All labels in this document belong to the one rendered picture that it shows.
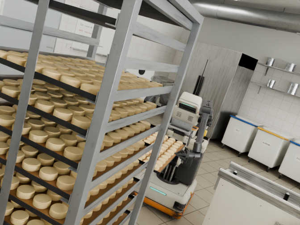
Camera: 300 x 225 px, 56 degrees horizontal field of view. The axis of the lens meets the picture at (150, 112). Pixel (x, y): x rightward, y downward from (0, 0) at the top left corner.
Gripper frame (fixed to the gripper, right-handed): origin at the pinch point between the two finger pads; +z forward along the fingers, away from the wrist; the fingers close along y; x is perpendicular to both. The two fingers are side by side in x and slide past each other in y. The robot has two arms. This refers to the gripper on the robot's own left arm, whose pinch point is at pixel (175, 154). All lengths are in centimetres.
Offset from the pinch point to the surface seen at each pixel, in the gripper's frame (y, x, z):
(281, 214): 18, -44, -71
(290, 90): -37, 240, -383
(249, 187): 12, -21, -59
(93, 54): -60, -21, 78
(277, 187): 13, -20, -92
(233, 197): 25, -16, -53
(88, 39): -66, -26, 82
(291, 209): 12, -47, -75
